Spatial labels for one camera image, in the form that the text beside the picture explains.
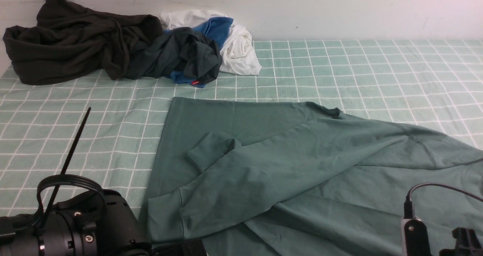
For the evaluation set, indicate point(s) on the blue crumpled garment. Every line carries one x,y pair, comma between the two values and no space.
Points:
216,29

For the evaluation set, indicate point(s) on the dark teal crumpled garment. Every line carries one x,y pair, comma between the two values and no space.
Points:
186,51

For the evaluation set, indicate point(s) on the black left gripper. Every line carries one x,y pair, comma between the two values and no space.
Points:
87,226

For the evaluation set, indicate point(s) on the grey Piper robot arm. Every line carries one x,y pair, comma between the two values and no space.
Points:
30,235

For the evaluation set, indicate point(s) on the right wrist camera with cable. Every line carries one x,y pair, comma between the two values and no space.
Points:
414,233

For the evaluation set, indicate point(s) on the white crumpled garment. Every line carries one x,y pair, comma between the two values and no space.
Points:
237,53

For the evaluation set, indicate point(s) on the dark olive crumpled garment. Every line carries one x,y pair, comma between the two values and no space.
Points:
70,41

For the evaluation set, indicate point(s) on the black zip tie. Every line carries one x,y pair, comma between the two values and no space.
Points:
66,163

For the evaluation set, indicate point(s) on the green long-sleeved shirt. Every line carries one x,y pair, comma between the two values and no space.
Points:
293,179

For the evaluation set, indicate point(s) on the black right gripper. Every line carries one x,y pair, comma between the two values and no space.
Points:
466,243

